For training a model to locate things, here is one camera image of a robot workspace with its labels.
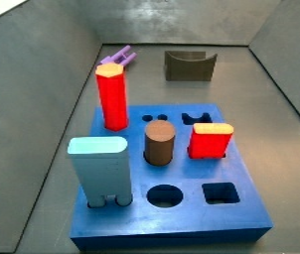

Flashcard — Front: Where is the purple three prong object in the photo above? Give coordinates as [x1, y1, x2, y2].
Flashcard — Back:
[98, 46, 136, 66]

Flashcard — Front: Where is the black curved fixture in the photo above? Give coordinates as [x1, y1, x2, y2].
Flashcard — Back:
[164, 51, 218, 81]

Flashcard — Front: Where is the blue peg board base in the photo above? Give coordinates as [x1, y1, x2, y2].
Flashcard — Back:
[70, 104, 273, 251]

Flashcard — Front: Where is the brown cylinder peg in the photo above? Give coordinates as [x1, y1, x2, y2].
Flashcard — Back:
[143, 120, 175, 166]

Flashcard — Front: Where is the short red peg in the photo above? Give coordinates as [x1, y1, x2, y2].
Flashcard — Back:
[187, 123, 232, 159]

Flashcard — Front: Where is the light blue tall peg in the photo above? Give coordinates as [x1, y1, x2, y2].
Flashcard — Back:
[68, 136, 132, 207]

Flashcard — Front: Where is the tall red hexagonal peg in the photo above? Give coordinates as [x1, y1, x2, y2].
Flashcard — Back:
[94, 63, 128, 131]

